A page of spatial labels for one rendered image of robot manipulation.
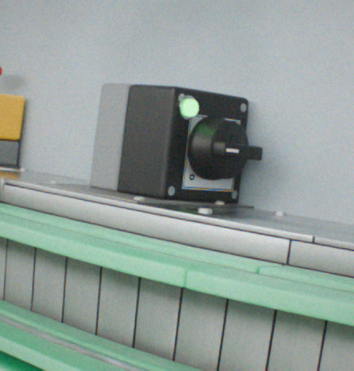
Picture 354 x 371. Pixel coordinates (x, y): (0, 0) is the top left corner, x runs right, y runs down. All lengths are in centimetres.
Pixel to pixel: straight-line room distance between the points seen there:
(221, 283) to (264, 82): 30
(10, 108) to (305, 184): 34
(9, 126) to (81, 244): 41
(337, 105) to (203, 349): 21
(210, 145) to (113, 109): 8
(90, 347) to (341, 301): 24
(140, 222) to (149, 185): 6
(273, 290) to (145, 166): 27
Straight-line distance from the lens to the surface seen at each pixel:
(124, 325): 67
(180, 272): 51
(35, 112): 97
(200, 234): 62
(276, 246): 58
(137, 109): 73
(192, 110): 71
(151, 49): 86
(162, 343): 65
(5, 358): 67
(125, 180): 74
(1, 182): 78
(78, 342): 66
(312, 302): 46
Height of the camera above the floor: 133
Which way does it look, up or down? 45 degrees down
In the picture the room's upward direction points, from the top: 87 degrees counter-clockwise
